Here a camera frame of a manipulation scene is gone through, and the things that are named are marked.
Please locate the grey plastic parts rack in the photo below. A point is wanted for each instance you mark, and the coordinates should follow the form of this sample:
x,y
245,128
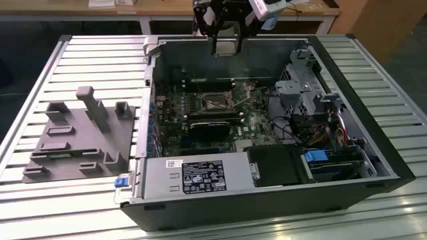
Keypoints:
x,y
83,140

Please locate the wooden cabinet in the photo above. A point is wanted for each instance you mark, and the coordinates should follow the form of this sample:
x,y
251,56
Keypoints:
x,y
384,25

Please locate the metal drive cage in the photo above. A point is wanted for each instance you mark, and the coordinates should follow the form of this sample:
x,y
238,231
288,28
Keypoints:
x,y
301,100

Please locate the black drive box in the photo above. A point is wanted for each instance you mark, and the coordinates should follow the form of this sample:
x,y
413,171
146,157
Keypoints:
x,y
277,167

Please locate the silver chipset heatsink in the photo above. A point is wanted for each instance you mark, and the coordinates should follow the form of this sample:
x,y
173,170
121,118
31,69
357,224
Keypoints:
x,y
243,145

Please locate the thin metal locking lever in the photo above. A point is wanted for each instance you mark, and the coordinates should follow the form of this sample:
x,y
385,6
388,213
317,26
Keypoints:
x,y
218,105

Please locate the green motherboard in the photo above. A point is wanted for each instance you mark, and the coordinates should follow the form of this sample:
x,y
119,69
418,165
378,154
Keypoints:
x,y
257,125

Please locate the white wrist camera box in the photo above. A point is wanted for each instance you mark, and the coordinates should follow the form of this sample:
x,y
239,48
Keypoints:
x,y
267,8

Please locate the black RAM slot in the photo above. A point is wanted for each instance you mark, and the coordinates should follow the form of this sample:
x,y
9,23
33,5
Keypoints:
x,y
210,88
210,85
210,79
210,82

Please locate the black open PC case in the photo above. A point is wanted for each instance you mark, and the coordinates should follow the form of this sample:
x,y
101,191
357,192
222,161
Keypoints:
x,y
234,212

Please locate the grey power supply box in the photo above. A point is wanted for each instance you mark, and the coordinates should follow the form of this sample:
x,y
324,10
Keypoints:
x,y
161,180

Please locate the CPU socket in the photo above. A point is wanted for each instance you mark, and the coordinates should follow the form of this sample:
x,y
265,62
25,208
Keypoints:
x,y
214,98

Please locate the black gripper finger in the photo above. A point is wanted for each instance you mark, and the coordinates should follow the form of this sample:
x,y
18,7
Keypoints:
x,y
250,27
203,30

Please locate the wooden desk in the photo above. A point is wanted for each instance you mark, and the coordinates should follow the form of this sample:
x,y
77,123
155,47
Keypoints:
x,y
67,11

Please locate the black graphics card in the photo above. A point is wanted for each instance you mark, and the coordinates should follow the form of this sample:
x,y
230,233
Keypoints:
x,y
210,130

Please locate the black power connector bundle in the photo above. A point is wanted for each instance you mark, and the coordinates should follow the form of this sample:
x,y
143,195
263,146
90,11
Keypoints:
x,y
302,125

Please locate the blue disk carrier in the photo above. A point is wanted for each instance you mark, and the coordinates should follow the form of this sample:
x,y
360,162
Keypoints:
x,y
317,156

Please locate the blue case latch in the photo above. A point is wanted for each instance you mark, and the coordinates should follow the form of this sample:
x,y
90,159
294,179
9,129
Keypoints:
x,y
121,182

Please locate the metal disk bay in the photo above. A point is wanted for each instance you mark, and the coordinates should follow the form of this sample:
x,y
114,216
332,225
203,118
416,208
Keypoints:
x,y
364,162

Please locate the small silver CPU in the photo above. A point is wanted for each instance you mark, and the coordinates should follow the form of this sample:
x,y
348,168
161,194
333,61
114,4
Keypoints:
x,y
227,48

